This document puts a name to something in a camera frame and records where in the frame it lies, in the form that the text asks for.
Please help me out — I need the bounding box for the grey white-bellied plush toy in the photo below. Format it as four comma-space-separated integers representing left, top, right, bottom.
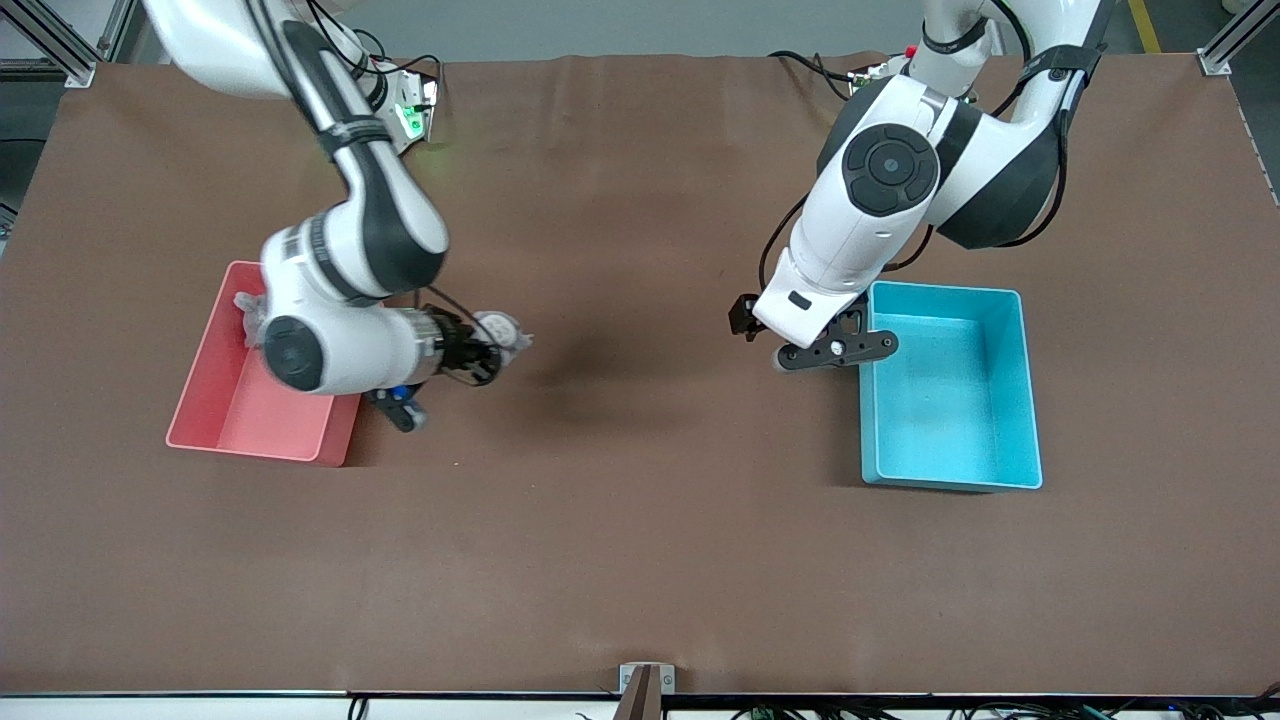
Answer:
473, 311, 534, 365

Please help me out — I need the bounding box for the pink plastic box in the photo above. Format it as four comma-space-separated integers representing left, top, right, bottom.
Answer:
165, 260, 366, 468

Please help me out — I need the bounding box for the blue plastic box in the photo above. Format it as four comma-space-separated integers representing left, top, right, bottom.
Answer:
857, 280, 1044, 493

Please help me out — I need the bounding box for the black left base cable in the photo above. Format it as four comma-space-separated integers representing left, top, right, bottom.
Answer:
767, 49, 863, 101

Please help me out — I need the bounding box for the black base cable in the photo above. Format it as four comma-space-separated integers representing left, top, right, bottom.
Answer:
767, 49, 863, 101
355, 30, 444, 87

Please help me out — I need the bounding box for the black right base cable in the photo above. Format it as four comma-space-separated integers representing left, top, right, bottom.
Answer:
355, 30, 444, 87

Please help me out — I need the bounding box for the metal table edge bracket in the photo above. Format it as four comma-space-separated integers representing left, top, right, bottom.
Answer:
619, 663, 677, 720

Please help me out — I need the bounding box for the aluminium frame post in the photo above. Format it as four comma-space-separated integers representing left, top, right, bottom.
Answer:
0, 0, 137, 89
1198, 0, 1280, 77

